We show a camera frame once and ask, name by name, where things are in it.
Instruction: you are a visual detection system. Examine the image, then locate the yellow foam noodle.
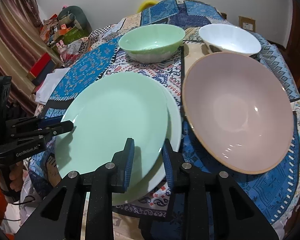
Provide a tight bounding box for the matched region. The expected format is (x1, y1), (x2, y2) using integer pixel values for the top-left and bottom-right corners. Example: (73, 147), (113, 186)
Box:
(140, 0), (160, 12)

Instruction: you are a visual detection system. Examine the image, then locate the pink bunny toy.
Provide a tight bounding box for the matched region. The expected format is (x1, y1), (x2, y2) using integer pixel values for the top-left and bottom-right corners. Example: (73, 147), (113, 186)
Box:
(56, 41), (69, 62)

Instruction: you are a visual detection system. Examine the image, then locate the pink bowl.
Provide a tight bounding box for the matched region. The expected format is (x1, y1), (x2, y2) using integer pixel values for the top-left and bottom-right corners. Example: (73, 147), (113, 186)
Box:
(181, 52), (295, 175)

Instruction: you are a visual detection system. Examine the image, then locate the green storage box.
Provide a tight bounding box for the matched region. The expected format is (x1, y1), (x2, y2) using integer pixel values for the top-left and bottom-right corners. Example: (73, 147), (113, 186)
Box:
(50, 25), (88, 48)

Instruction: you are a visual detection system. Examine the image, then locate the striped brown curtain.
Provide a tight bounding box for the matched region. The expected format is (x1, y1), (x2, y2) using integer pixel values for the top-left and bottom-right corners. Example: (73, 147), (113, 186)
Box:
(0, 0), (60, 110)

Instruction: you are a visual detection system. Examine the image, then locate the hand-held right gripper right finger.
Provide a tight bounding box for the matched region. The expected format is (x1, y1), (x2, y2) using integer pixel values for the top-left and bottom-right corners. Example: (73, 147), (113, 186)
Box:
(162, 138), (282, 240)

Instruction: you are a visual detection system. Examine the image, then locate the person's left hand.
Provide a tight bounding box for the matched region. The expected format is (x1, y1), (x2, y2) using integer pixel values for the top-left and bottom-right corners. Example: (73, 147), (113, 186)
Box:
(8, 160), (24, 194)

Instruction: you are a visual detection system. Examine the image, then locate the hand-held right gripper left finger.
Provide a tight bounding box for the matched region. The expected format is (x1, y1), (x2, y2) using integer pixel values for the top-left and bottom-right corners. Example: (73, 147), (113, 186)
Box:
(15, 137), (135, 240)

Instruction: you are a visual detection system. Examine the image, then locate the patchwork printed blanket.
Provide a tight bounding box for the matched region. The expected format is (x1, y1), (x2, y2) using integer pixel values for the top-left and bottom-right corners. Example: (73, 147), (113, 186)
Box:
(22, 0), (300, 240)

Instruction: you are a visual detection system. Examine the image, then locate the cardboard box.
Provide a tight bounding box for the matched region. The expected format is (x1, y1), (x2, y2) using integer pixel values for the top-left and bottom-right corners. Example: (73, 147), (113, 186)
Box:
(238, 16), (256, 32)

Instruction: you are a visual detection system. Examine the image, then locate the white plate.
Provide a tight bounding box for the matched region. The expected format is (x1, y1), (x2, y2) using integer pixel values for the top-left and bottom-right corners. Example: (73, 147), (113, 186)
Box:
(112, 81), (183, 205)

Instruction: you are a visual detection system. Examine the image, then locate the white folded cloth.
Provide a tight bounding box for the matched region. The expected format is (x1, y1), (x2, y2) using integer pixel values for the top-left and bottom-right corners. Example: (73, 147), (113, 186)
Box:
(35, 69), (66, 104)

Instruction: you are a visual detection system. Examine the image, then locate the green bowl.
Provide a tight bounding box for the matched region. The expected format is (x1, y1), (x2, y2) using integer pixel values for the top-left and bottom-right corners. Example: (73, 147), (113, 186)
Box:
(118, 24), (186, 63)

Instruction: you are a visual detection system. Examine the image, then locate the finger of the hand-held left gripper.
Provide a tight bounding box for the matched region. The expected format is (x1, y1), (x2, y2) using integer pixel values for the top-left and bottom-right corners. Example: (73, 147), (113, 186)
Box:
(6, 116), (63, 130)
(11, 120), (74, 143)

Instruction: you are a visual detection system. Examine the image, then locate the red box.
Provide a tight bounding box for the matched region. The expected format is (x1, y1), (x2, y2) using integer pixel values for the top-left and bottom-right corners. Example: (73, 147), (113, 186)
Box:
(27, 52), (56, 80)

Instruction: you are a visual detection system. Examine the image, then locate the thin black cable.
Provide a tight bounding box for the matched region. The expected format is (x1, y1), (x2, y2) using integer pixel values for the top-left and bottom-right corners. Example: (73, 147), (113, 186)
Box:
(3, 194), (36, 223)

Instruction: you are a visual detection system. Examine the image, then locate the green plate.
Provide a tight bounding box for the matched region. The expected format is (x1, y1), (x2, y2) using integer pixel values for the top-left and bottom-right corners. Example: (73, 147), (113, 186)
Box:
(54, 72), (172, 188)

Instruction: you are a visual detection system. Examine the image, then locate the white bowl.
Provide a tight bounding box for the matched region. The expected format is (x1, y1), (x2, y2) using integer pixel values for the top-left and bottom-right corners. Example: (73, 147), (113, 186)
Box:
(199, 24), (262, 57)

